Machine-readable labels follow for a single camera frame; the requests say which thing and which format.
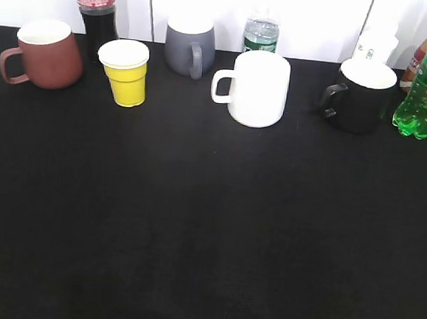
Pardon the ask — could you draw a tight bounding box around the yellow paper cup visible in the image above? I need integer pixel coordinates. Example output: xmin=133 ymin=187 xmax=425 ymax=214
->
xmin=97 ymin=39 xmax=150 ymax=108

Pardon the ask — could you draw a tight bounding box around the white ceramic mug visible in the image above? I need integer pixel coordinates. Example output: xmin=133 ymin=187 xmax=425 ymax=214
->
xmin=210 ymin=50 xmax=291 ymax=128

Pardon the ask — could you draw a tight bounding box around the grey ceramic mug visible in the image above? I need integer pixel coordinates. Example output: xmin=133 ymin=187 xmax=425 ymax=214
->
xmin=164 ymin=13 xmax=215 ymax=80

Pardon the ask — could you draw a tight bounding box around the clear water bottle green label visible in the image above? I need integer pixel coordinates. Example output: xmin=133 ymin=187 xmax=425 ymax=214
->
xmin=241 ymin=0 xmax=280 ymax=53

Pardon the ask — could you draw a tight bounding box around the black ceramic mug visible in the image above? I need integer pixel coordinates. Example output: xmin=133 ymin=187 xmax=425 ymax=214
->
xmin=316 ymin=58 xmax=398 ymax=134

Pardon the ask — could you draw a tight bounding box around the brown ceramic mug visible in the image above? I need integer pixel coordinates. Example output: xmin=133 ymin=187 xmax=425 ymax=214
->
xmin=0 ymin=19 xmax=84 ymax=90

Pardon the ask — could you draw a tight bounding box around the small white plastic bottle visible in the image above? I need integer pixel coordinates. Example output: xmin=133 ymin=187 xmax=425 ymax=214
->
xmin=352 ymin=29 xmax=399 ymax=63

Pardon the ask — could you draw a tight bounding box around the cola bottle red label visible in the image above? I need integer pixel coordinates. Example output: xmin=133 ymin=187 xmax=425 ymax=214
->
xmin=77 ymin=0 xmax=118 ymax=63

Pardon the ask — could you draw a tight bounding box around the brown tea bottle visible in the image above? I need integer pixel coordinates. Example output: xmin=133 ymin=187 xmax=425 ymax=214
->
xmin=399 ymin=38 xmax=427 ymax=94

